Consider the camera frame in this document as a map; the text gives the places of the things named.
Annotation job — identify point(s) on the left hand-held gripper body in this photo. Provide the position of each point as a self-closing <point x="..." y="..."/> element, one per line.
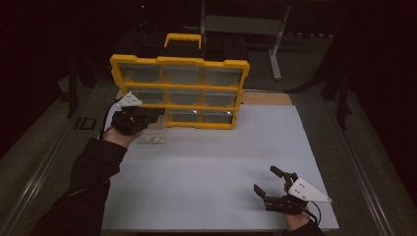
<point x="129" y="116"/>

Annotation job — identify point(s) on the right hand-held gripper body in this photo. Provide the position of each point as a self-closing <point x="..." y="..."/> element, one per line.
<point x="303" y="191"/>

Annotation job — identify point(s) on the clear plastic drawer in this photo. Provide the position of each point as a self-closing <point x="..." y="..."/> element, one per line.
<point x="154" y="132"/>

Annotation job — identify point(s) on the yellow and black drawer organizer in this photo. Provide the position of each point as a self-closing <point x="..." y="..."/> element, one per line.
<point x="180" y="87"/>

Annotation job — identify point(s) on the person's left hand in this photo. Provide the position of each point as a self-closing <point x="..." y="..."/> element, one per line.
<point x="121" y="139"/>

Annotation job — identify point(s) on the person's right hand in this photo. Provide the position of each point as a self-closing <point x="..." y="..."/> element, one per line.
<point x="296" y="221"/>

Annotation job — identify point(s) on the white board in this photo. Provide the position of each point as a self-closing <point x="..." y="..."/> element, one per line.
<point x="209" y="183"/>

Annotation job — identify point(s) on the black stand leg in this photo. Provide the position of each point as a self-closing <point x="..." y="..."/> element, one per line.
<point x="72" y="91"/>

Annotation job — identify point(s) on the grey metal stand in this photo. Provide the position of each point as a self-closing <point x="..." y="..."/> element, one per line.
<point x="277" y="49"/>

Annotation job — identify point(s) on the aluminium floor rail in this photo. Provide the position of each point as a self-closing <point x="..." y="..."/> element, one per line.
<point x="36" y="177"/>
<point x="360" y="177"/>

